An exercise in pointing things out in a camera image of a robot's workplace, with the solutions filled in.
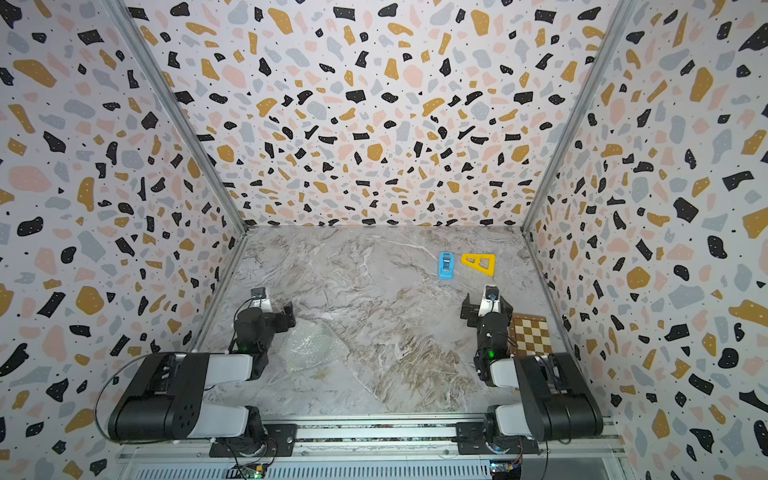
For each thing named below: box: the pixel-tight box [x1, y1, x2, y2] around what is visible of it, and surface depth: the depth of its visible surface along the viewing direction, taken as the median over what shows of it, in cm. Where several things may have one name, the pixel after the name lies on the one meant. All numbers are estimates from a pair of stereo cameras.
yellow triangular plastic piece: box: [460, 254, 497, 277], surface depth 112 cm
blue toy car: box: [439, 252, 454, 280], surface depth 108 cm
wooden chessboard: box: [508, 313, 553, 357], surface depth 92 cm
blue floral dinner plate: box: [281, 322, 349, 371], surface depth 87 cm
